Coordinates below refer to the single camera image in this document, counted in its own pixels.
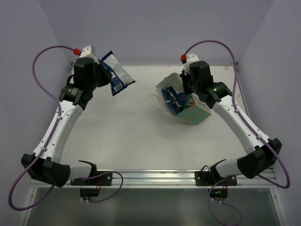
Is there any right black control box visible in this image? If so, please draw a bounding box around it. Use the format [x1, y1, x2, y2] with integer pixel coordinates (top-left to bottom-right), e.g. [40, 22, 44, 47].
[208, 188, 228, 200]

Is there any black control box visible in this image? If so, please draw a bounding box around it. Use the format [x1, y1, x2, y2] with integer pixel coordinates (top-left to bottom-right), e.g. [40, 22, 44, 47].
[79, 187, 100, 200]
[208, 188, 228, 200]

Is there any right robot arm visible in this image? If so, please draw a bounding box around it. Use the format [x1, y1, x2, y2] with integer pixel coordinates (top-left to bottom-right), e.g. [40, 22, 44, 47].
[180, 61, 282, 185]

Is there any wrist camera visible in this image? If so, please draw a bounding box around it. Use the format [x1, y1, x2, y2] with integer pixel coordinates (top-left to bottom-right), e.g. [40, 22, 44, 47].
[73, 45, 99, 64]
[180, 53, 199, 73]

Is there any purple cable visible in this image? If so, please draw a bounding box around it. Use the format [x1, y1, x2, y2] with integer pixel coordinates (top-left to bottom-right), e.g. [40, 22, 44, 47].
[8, 45, 79, 210]
[184, 40, 291, 226]

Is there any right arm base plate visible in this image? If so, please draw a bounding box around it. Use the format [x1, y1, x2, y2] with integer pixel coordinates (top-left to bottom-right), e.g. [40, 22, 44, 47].
[194, 171, 238, 186]

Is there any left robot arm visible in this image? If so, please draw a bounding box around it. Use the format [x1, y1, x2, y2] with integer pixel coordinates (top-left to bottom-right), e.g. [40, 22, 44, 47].
[21, 55, 111, 187]

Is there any green paper bag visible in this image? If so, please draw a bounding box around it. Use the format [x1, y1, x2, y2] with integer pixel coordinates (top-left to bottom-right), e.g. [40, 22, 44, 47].
[149, 73, 211, 125]

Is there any blue white snack bag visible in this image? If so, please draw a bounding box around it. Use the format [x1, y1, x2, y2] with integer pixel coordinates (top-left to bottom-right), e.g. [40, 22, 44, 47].
[101, 51, 136, 96]

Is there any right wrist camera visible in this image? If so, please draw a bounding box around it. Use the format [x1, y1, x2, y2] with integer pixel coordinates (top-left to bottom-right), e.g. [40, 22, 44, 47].
[180, 53, 199, 73]

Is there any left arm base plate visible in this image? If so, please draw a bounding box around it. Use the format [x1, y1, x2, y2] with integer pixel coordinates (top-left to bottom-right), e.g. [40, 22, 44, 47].
[70, 171, 113, 186]

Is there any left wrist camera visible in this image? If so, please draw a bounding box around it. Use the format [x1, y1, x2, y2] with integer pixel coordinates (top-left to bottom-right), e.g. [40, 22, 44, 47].
[73, 45, 99, 64]

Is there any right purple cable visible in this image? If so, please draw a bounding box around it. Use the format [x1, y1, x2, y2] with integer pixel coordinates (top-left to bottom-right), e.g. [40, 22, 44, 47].
[184, 40, 291, 226]

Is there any left black control box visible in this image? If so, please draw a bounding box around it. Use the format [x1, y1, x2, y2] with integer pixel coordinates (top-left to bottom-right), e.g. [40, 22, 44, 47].
[79, 187, 100, 200]

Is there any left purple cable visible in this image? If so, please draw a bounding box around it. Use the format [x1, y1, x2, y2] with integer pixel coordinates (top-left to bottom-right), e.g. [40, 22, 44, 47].
[8, 45, 79, 210]

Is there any aluminium rail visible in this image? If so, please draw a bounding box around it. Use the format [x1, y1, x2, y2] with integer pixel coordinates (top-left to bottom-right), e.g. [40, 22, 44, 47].
[28, 167, 279, 189]

